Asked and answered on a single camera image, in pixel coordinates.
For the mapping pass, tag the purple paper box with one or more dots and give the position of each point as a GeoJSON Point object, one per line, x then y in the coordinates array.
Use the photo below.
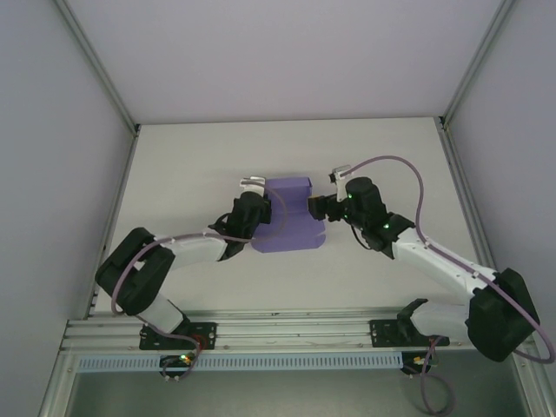
{"type": "Point", "coordinates": [295, 230]}

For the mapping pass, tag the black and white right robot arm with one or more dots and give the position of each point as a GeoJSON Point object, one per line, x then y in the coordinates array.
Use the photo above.
{"type": "Point", "coordinates": [499, 321]}

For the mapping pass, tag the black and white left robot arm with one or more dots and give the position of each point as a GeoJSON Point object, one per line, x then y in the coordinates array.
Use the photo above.
{"type": "Point", "coordinates": [139, 278]}

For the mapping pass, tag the black left controller board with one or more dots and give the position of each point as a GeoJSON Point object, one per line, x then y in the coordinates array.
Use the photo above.
{"type": "Point", "coordinates": [174, 362]}

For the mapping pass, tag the black controller board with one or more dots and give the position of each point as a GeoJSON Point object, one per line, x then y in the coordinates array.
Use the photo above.
{"type": "Point", "coordinates": [410, 369]}
{"type": "Point", "coordinates": [174, 362]}

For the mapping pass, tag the black right controller board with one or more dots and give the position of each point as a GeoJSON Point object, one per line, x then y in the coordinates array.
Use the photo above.
{"type": "Point", "coordinates": [410, 369]}

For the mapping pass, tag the grey metal panel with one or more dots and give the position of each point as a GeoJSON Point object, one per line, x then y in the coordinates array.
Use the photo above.
{"type": "Point", "coordinates": [282, 395]}

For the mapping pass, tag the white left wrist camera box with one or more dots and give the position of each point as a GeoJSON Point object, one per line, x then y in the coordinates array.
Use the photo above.
{"type": "Point", "coordinates": [252, 184]}

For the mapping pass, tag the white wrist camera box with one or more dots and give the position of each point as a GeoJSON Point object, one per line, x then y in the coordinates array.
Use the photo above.
{"type": "Point", "coordinates": [252, 184]}
{"type": "Point", "coordinates": [336, 174]}

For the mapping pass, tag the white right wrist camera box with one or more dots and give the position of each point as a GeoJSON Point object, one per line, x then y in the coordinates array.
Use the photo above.
{"type": "Point", "coordinates": [336, 174]}

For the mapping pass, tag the aluminium table side rail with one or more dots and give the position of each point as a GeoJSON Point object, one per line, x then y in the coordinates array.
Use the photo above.
{"type": "Point", "coordinates": [463, 195]}
{"type": "Point", "coordinates": [115, 217]}

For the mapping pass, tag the aluminium mounting rail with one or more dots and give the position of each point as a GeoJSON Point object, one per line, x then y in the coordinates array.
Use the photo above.
{"type": "Point", "coordinates": [282, 334]}

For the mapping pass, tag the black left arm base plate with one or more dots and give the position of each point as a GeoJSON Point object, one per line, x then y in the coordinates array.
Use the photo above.
{"type": "Point", "coordinates": [204, 336]}

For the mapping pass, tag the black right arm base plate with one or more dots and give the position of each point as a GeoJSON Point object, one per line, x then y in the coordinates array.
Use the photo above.
{"type": "Point", "coordinates": [382, 334]}

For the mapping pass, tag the aluminium frame post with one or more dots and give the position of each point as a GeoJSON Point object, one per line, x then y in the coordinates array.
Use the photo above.
{"type": "Point", "coordinates": [476, 65]}
{"type": "Point", "coordinates": [102, 74]}

